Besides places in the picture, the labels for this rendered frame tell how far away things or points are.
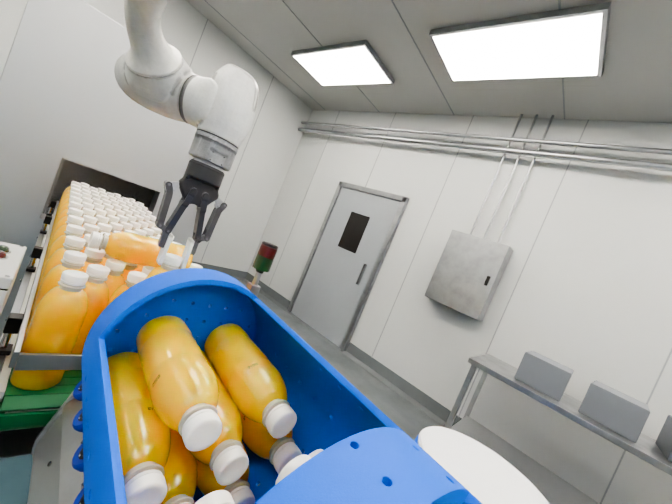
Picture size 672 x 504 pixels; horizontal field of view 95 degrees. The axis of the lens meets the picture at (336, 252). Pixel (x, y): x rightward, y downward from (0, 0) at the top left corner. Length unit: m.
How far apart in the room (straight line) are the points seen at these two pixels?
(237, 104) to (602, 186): 3.51
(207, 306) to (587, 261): 3.40
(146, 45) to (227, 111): 0.17
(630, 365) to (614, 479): 0.90
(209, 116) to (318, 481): 0.64
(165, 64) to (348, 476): 0.72
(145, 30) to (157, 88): 0.10
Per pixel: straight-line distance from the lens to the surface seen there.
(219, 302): 0.61
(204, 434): 0.41
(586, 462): 3.71
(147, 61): 0.77
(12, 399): 0.81
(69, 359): 0.78
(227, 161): 0.72
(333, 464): 0.25
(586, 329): 3.58
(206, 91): 0.74
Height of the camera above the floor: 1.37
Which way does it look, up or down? 2 degrees down
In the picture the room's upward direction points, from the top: 22 degrees clockwise
